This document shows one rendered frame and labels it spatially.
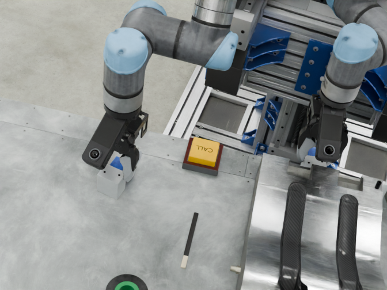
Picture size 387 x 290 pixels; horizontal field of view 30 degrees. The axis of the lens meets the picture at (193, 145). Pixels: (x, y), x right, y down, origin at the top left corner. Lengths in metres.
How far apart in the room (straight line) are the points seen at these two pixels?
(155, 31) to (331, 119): 0.41
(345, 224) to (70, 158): 0.60
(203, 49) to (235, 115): 1.25
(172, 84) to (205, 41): 1.62
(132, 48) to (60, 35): 1.88
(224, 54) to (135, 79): 0.17
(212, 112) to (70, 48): 0.78
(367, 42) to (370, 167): 1.21
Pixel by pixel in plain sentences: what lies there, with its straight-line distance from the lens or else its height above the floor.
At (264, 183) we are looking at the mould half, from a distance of 1.49.
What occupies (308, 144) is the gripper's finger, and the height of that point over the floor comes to 0.91.
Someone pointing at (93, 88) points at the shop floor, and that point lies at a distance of 2.90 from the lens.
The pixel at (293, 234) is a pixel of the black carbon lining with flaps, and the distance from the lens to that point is 1.45.
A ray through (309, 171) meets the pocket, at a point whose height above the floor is 0.87.
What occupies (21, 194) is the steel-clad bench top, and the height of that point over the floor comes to 0.80.
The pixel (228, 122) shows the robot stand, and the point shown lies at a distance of 2.54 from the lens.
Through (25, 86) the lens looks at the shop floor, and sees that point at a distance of 2.91.
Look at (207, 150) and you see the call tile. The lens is 1.60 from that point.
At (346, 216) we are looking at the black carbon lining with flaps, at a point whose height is 0.88.
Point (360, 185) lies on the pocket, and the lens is 1.58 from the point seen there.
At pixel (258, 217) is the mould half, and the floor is 0.88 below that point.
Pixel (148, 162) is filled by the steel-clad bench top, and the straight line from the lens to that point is 1.61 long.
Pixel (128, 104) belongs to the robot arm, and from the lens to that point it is 1.34.
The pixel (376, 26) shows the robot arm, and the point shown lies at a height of 1.17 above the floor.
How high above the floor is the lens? 2.03
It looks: 48 degrees down
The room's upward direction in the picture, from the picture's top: 10 degrees clockwise
